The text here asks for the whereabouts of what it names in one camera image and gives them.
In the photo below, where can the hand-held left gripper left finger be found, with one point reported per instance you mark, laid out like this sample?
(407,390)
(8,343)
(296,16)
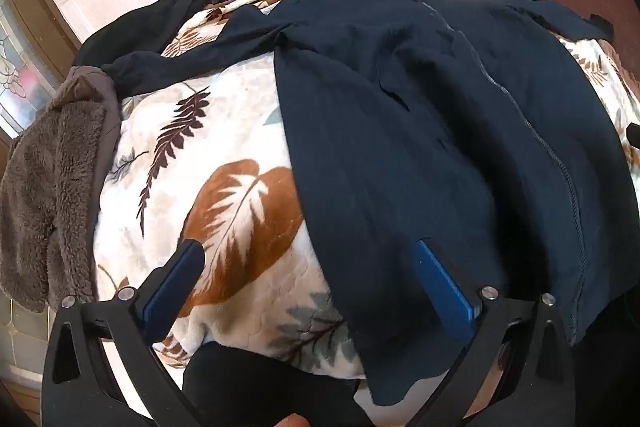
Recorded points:
(170,292)

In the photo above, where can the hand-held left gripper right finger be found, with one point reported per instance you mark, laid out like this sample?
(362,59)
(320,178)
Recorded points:
(445,292)

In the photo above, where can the navy zip jacket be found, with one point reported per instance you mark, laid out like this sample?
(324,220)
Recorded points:
(400,132)

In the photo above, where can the person's black trouser leg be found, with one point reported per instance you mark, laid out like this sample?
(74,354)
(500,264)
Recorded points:
(260,387)
(607,357)

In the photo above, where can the brown fleece garment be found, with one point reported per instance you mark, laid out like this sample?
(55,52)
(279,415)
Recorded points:
(45,187)

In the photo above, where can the leaf print blanket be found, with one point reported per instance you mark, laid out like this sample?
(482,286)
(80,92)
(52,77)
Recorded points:
(225,122)

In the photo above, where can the black garment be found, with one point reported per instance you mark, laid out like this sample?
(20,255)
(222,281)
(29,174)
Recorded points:
(150,27)

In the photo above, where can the stained glass window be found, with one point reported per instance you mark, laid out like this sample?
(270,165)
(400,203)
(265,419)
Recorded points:
(20,72)

